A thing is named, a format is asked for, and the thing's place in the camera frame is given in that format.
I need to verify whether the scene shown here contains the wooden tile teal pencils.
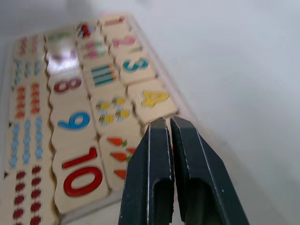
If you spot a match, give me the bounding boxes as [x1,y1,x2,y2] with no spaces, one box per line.
[81,59,125,95]

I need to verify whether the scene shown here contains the wooden tile teal number 3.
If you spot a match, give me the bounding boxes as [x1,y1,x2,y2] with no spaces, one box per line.
[114,51,159,85]

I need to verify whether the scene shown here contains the wooden tile ten maroon pictures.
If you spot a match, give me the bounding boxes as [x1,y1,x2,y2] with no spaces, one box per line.
[0,163,60,225]

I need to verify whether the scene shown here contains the wooden tile orange carrots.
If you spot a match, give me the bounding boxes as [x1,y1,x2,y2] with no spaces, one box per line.
[97,133,144,191]

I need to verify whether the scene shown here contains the wooden tile green number 6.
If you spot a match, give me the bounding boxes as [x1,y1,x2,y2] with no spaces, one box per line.
[44,29,76,48]

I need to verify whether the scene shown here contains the wooden tile yellow number 4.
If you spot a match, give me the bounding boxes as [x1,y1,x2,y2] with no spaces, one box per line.
[126,79,180,125]

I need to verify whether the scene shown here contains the wooden tile eight orange pictures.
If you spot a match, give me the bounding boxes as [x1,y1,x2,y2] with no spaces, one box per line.
[8,80,52,120]

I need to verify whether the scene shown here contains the wooden tile six pink pictures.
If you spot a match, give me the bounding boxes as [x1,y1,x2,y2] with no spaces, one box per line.
[13,33,47,60]

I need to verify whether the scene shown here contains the wooden tile seven teal pictures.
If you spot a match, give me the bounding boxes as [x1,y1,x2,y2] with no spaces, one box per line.
[11,57,49,83]

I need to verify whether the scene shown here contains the wooden tile purple number 7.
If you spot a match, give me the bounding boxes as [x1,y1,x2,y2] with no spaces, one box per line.
[45,44,81,76]

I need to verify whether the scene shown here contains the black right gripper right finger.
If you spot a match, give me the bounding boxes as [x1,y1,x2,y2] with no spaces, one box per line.
[170,116,250,225]

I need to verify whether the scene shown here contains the wooden tile nine blue pictures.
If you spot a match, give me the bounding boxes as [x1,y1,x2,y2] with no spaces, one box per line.
[4,116,54,170]

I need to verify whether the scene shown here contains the wooden number puzzle board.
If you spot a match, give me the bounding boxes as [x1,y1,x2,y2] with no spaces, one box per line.
[0,13,200,225]

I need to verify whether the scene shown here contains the wooden tile yellow bees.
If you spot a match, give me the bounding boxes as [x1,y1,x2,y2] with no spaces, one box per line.
[87,87,142,137]

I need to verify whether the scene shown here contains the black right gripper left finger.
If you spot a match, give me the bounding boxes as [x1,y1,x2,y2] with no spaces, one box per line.
[118,118,175,225]

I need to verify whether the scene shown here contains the wooden tile maroon number 8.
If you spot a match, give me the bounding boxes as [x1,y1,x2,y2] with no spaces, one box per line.
[47,69,89,104]

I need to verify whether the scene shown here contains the wooden tile pink green pictures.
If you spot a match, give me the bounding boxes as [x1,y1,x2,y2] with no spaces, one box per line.
[75,38,113,63]

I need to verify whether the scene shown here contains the wooden tile pink number 2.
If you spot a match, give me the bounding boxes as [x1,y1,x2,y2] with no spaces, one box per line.
[105,31,144,57]

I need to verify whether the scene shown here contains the wooden tile red number 10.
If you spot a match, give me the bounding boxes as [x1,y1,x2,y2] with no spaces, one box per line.
[51,139,111,216]

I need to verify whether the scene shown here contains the wooden tile red number 1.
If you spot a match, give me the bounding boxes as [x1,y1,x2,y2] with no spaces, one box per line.
[99,15,132,34]

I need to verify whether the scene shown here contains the wooden tile one red picture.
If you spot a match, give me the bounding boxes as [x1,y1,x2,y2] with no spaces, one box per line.
[73,20,104,42]

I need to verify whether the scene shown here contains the wooden tile blue number 9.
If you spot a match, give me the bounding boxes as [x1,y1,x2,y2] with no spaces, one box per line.
[48,97,98,146]

